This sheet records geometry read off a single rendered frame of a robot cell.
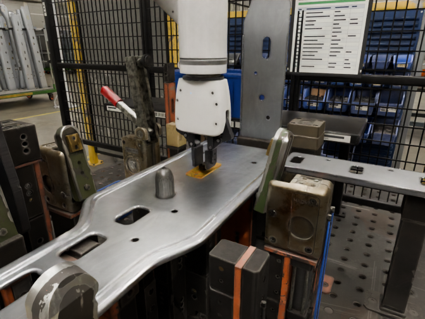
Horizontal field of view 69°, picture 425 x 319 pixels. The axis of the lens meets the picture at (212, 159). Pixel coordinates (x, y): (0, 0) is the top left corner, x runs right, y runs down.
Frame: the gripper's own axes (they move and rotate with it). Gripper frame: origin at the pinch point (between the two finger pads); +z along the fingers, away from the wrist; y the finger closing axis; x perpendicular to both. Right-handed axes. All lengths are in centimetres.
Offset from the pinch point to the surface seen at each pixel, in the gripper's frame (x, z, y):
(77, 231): -27.7, 2.5, -2.7
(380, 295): 17, 32, 36
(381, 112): 170, 19, 26
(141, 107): -1.7, -8.6, -13.7
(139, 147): -2.8, -0.4, -14.3
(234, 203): -9.2, 3.1, 11.3
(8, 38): 374, -32, -746
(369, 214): 56, 33, 30
